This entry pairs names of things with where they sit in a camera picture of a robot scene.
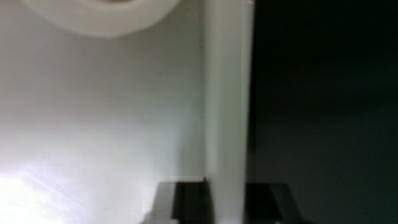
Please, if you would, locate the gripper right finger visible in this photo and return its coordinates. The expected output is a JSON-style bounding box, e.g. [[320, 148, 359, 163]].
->
[[246, 183, 313, 224]]

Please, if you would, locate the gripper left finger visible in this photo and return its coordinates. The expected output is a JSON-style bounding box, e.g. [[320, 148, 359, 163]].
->
[[141, 178, 214, 224]]

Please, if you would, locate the white square table top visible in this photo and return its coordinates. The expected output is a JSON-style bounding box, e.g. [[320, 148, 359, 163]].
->
[[0, 0, 255, 224]]

